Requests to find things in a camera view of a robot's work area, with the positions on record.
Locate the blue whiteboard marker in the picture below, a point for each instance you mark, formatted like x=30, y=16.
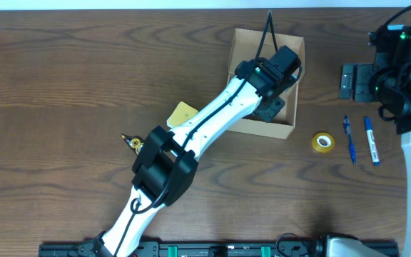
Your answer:
x=371, y=142

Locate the yellow clear tape roll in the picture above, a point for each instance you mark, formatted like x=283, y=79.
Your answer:
x=323, y=142

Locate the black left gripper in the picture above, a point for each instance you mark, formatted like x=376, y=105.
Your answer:
x=269, y=108

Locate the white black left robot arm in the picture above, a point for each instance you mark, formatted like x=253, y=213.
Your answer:
x=167, y=161

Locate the yellow sticky note pad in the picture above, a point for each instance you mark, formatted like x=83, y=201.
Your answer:
x=181, y=114

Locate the blue ballpoint pen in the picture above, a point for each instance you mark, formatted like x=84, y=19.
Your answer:
x=351, y=147

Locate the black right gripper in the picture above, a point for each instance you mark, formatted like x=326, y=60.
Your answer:
x=350, y=83

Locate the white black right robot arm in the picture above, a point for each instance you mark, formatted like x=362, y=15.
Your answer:
x=388, y=81

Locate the yellow black correction tape dispenser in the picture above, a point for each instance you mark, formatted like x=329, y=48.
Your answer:
x=135, y=143

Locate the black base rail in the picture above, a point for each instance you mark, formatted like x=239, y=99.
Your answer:
x=287, y=244

